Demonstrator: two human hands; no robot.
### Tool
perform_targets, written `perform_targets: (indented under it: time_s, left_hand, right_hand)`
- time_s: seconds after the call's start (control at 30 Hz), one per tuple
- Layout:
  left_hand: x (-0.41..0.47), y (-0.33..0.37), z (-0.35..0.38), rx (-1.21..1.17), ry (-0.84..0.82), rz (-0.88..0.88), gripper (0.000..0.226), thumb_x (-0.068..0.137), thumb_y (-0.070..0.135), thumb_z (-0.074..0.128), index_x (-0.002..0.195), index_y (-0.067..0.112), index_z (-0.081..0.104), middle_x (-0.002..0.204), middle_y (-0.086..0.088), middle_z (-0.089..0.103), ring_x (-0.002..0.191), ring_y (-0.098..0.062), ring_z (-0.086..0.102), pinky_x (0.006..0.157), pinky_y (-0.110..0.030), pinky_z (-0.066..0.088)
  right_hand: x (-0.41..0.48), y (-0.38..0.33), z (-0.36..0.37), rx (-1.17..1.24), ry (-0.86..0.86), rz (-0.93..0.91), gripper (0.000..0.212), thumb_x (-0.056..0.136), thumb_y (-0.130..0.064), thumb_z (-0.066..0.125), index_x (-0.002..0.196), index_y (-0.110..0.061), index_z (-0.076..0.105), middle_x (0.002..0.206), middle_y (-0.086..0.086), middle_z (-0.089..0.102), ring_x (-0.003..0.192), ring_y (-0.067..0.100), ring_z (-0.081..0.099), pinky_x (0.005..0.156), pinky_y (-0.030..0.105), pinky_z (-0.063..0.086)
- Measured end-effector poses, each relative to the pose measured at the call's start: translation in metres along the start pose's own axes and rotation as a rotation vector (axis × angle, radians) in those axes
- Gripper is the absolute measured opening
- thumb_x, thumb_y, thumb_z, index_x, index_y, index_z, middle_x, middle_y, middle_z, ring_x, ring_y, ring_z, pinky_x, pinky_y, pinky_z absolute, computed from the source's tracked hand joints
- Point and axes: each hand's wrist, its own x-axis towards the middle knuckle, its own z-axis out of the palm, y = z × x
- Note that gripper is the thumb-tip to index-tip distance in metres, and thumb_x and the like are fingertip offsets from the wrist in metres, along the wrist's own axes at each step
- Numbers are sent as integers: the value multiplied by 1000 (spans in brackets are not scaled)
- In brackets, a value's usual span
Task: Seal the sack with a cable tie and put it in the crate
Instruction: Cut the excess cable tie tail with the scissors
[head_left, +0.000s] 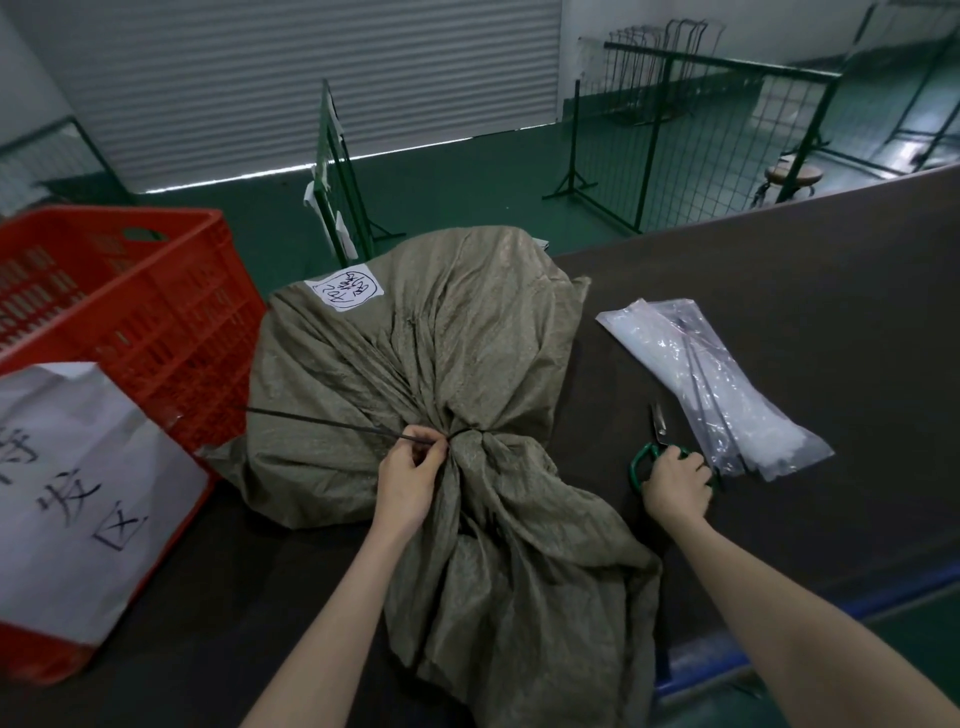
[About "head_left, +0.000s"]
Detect white paper sign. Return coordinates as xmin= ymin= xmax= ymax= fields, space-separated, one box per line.
xmin=0 ymin=362 xmax=211 ymax=648

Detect grey roller shutter door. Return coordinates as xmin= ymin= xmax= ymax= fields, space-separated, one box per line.
xmin=0 ymin=0 xmax=564 ymax=195

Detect grey-green woven sack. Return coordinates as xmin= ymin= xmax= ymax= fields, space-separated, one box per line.
xmin=196 ymin=226 xmax=665 ymax=728

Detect green-handled scissors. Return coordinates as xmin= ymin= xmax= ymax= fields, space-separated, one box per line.
xmin=628 ymin=401 xmax=714 ymax=496

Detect clear plastic bag of ties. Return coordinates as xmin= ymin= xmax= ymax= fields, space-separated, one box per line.
xmin=596 ymin=298 xmax=835 ymax=483

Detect white label sticker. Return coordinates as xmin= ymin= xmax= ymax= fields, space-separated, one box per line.
xmin=303 ymin=262 xmax=385 ymax=309

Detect person's right forearm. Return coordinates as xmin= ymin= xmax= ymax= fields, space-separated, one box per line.
xmin=667 ymin=509 xmax=960 ymax=728

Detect round wooden stool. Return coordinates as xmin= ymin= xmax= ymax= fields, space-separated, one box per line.
xmin=749 ymin=153 xmax=825 ymax=210

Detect red plastic crate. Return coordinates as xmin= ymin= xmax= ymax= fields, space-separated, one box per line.
xmin=0 ymin=206 xmax=270 ymax=688

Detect black cable tie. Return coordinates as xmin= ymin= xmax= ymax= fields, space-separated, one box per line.
xmin=243 ymin=404 xmax=496 ymax=448

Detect person's left forearm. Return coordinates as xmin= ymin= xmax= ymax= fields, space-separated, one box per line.
xmin=239 ymin=524 xmax=421 ymax=728

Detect person's left hand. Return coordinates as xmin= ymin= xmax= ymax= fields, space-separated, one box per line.
xmin=372 ymin=425 xmax=450 ymax=545

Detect green mesh fence panel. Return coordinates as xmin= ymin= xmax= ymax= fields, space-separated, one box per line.
xmin=0 ymin=116 xmax=136 ymax=215
xmin=847 ymin=0 xmax=960 ymax=178
xmin=303 ymin=78 xmax=406 ymax=268
xmin=541 ymin=41 xmax=843 ymax=235

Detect person's right hand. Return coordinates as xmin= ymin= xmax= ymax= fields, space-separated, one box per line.
xmin=641 ymin=447 xmax=714 ymax=530

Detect row of metal wire racks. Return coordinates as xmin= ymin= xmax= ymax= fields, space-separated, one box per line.
xmin=577 ymin=18 xmax=727 ymax=125

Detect clear bag of black ties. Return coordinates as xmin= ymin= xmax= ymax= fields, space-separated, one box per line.
xmin=644 ymin=299 xmax=751 ymax=478

